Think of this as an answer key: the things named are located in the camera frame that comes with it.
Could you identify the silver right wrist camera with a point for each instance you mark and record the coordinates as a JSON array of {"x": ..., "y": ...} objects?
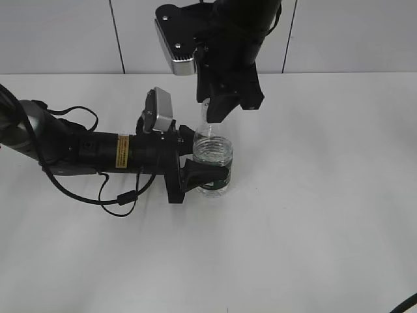
[{"x": 178, "y": 30}]

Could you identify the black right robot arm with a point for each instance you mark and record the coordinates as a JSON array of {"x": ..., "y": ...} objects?
[{"x": 258, "y": 18}]

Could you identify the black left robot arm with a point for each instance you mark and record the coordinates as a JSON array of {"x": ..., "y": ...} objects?
[{"x": 65, "y": 148}]

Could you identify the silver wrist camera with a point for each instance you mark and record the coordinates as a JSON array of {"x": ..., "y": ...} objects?
[
  {"x": 178, "y": 30},
  {"x": 158, "y": 112}
]

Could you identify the clear plastic water bottle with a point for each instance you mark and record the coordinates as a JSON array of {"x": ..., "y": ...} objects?
[{"x": 212, "y": 147}]

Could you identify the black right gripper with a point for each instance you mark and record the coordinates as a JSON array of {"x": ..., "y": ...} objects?
[{"x": 226, "y": 72}]

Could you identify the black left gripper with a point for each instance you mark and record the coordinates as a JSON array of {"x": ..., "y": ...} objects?
[{"x": 160, "y": 152}]

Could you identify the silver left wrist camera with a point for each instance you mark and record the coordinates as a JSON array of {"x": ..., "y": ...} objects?
[{"x": 158, "y": 112}]

